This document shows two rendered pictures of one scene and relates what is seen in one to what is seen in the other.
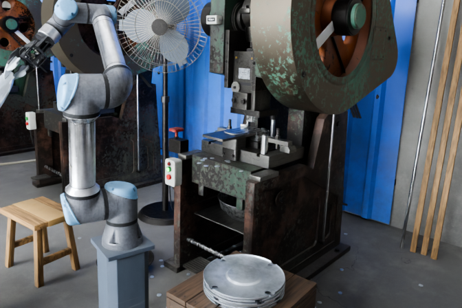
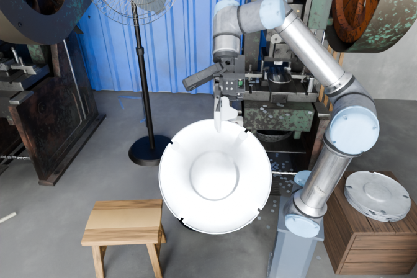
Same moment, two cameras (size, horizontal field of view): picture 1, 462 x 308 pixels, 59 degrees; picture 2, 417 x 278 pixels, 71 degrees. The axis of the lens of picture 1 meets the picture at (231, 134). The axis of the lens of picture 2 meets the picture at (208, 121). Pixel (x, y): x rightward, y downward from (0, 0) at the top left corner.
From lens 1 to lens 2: 163 cm
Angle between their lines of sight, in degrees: 40
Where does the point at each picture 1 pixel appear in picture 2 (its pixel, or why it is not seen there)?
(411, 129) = not seen: hidden behind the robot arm
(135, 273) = not seen: hidden behind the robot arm
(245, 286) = (391, 199)
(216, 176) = (274, 120)
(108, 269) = (312, 243)
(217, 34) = not seen: outside the picture
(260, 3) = not seen: outside the picture
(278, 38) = (409, 7)
